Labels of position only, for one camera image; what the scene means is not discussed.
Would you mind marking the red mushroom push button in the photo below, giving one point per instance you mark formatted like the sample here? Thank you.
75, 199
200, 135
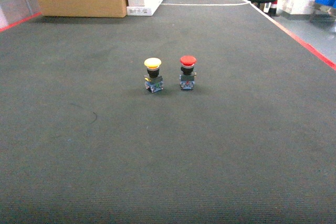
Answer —
187, 76

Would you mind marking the yellow mushroom push button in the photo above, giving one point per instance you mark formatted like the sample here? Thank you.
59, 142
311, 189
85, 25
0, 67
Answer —
153, 80

